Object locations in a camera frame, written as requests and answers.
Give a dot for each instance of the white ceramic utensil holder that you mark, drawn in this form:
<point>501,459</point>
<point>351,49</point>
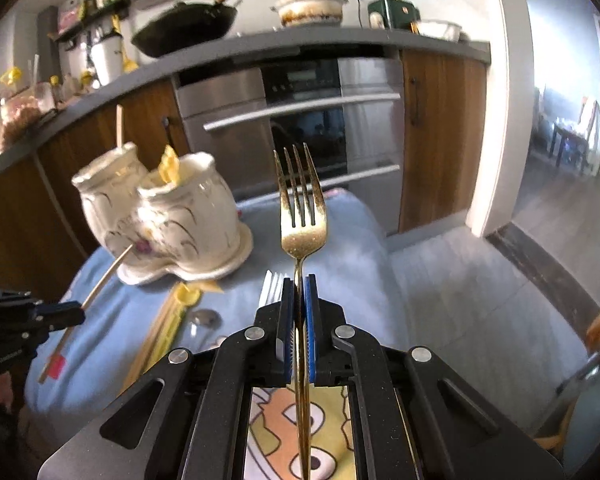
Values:
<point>190,230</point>

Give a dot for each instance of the yellow plastic spoon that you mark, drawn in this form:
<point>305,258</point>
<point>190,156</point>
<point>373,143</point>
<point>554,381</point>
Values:
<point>187,296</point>

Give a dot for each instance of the clear plastic food container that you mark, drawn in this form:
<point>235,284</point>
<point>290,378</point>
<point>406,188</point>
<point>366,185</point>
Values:
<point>15,120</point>

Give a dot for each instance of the blue blanket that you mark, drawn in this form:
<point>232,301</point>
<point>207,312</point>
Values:
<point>355,270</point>

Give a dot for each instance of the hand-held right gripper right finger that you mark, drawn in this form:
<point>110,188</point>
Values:
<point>310,330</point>

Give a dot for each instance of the grey countertop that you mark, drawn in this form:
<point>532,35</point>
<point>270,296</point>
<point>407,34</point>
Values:
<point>330,40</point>

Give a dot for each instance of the white clay pot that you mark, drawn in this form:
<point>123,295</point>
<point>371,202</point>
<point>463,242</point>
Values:
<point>310,10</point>

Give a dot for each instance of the black wok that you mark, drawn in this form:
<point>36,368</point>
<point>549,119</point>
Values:
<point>190,25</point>

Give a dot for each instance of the stainless steel oven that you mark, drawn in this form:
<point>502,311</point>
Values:
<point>220,100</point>

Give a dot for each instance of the cartoon printed cloth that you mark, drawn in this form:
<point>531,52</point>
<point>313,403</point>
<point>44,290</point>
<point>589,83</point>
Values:
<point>275,425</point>

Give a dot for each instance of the gold fork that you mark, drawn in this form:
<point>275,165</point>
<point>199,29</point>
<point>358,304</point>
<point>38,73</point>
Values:
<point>302,232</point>

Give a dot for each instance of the yellow plastic utensil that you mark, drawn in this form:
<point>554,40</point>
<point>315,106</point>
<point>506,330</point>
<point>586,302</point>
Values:
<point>170,167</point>

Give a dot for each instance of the silver spoon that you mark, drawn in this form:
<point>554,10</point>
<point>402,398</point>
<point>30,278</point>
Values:
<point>205,317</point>

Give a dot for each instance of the silver fork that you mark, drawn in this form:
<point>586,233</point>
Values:
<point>270,290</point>

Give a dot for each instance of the green kitchen appliance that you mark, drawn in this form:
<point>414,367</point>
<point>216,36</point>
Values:
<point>395,12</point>

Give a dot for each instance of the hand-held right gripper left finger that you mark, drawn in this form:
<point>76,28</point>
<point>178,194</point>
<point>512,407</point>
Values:
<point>288,330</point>

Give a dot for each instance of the black wall shelf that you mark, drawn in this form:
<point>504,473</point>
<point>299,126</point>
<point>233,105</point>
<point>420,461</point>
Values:
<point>95,17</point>

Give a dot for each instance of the clear glass container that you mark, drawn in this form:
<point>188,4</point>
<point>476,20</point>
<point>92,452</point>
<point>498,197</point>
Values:
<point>440,30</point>

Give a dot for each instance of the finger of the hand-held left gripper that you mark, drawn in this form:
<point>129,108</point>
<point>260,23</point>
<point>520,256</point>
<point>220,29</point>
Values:
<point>60,316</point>

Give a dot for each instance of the yellow spatula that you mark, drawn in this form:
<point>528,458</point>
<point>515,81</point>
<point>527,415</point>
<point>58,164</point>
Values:
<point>129,64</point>

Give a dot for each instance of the white blender jug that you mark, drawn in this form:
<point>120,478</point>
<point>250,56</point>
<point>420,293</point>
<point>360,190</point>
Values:
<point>107,60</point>

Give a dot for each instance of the red tag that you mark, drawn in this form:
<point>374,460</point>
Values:
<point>55,366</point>

